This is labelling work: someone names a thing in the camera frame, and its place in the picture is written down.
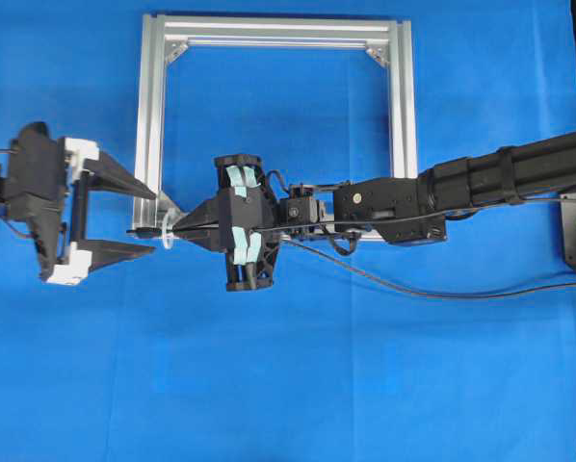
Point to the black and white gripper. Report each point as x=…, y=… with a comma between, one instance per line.
x=35, y=190

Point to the black gripper teal tape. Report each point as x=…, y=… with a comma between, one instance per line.
x=245, y=208

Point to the black image-left robot arm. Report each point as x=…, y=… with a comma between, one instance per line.
x=75, y=213

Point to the black image-right robot arm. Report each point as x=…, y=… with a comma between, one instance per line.
x=416, y=210

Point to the silver aluminium extrusion frame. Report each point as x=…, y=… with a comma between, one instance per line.
x=166, y=37

